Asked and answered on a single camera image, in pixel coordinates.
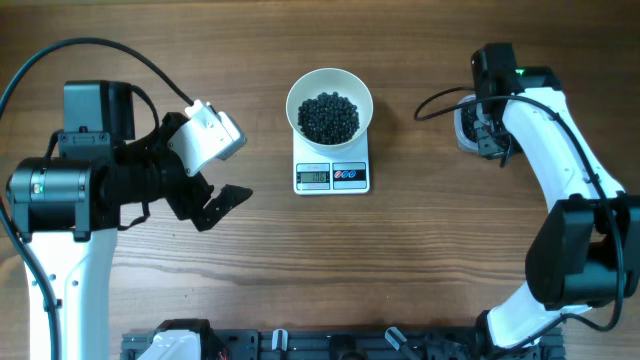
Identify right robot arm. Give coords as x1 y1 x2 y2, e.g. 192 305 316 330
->
471 43 639 352

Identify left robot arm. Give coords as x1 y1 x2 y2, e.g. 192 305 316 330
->
7 80 252 359

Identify white digital kitchen scale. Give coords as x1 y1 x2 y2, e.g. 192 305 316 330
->
293 131 371 196

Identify black beans in bowl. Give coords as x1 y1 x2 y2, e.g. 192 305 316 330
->
297 92 360 145

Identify white bowl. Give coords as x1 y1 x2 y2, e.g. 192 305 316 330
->
285 68 374 152

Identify clear plastic container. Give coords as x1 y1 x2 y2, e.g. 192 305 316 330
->
454 94 479 155

